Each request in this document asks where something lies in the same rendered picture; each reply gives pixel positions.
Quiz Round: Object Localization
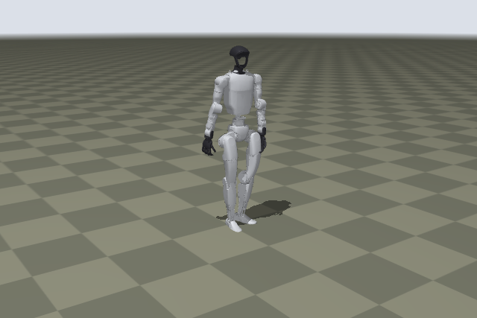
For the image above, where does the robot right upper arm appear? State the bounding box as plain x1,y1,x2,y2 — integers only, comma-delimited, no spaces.
212,75,230,113

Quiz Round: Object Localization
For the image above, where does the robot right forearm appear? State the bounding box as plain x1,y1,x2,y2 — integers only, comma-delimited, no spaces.
205,104,218,137

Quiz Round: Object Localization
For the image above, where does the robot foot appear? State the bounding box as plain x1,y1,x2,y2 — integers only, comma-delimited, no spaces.
234,212,256,224
225,218,242,232

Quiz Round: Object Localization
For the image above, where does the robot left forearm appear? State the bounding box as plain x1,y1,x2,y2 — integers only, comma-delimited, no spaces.
256,107,266,133

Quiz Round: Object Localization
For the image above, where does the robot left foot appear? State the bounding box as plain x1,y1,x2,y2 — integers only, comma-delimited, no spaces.
234,212,256,224

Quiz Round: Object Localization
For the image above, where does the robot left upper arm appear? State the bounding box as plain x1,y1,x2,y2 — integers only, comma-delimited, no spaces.
253,74,266,109

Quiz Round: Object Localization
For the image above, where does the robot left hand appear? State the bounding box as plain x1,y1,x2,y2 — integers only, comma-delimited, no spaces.
258,127,266,153

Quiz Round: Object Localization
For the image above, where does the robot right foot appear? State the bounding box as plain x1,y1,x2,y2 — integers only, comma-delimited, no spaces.
225,218,242,232

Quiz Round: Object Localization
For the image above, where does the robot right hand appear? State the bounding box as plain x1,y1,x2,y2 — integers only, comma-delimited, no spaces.
202,131,216,156

